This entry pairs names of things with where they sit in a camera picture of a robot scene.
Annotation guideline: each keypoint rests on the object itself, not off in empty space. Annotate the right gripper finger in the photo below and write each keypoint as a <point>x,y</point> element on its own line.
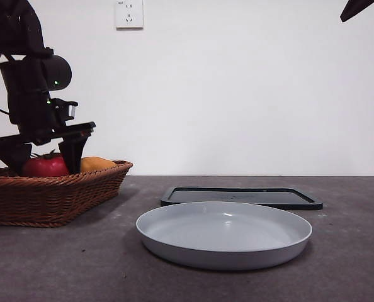
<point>357,6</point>

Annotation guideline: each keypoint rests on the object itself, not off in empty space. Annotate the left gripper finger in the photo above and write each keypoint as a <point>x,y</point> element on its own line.
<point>14,157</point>
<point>73,151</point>

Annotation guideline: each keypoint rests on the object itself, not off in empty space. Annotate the red tomato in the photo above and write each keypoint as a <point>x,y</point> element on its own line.
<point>47,166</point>

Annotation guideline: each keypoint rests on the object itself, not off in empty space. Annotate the orange round fruit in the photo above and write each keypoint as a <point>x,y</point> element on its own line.
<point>97,164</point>

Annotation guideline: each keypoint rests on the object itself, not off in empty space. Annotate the brown wicker basket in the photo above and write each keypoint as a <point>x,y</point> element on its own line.
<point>48,201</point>

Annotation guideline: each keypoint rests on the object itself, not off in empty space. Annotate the grey round plate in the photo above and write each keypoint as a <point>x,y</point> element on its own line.
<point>224,232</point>

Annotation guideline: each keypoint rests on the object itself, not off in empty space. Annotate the black rectangular tray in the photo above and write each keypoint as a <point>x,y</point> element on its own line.
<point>269,196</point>

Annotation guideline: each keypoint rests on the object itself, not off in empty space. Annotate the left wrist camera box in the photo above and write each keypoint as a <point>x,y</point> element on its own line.
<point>71,110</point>

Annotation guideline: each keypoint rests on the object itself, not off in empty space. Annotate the white wall socket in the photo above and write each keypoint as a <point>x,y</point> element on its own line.
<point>129,15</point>

